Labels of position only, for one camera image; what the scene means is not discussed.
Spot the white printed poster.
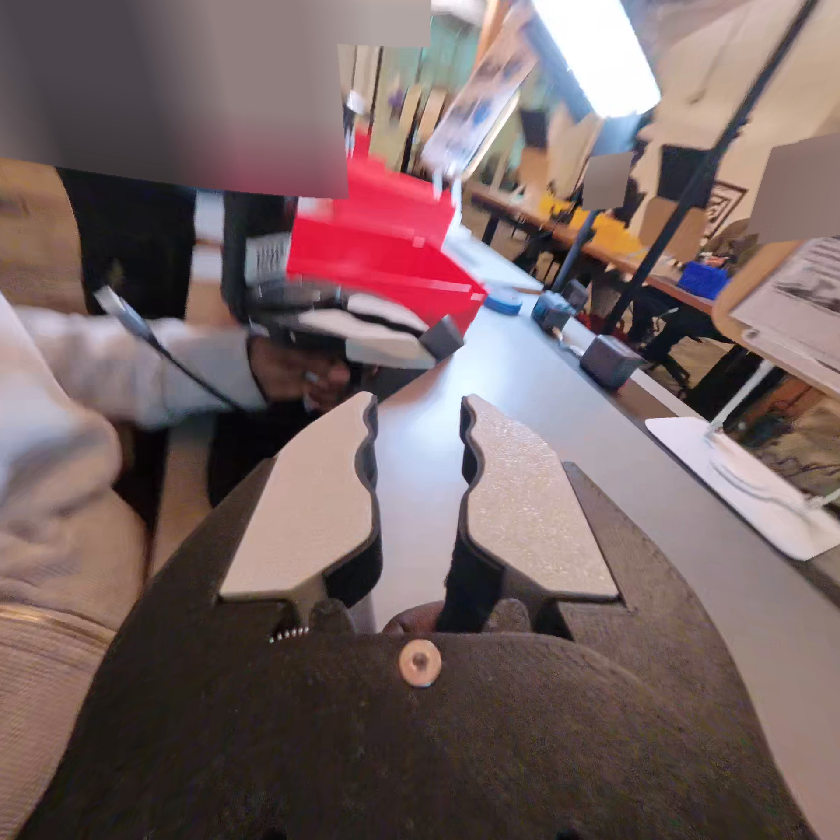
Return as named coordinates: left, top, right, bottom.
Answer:
left=422, top=12, right=540, bottom=179

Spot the person's cream sweater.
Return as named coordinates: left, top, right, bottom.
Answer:
left=0, top=420, right=151, bottom=837

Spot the person's left forearm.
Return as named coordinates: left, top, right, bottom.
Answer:
left=0, top=292, right=266, bottom=431

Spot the red plastic bin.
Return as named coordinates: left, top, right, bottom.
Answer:
left=287, top=131, right=488, bottom=336

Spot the wood framed paper board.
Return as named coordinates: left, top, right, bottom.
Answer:
left=711, top=237, right=840, bottom=399

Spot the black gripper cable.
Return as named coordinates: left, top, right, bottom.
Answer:
left=94, top=285, right=263, bottom=411

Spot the white stand base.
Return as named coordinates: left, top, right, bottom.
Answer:
left=646, top=416, right=840, bottom=563

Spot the blue plastic bin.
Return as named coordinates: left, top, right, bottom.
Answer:
left=676, top=260, right=731, bottom=300

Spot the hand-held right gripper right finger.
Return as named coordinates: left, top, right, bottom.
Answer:
left=436, top=394, right=622, bottom=631

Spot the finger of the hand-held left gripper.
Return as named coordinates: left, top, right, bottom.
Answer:
left=346, top=293, right=429, bottom=335
left=290, top=308, right=438, bottom=370

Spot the wooden office desk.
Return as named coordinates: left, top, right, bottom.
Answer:
left=468, top=182, right=718, bottom=317

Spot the person's left hand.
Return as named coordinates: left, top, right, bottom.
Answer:
left=248, top=338, right=353, bottom=412

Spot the yellow pile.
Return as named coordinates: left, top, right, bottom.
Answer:
left=543, top=196, right=643, bottom=256

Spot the ceiling light panel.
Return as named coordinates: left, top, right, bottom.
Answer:
left=530, top=0, right=662, bottom=119

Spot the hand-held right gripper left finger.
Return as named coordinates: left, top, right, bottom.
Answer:
left=218, top=391, right=385, bottom=611

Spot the black metal pole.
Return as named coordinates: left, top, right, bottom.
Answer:
left=602, top=0, right=823, bottom=337

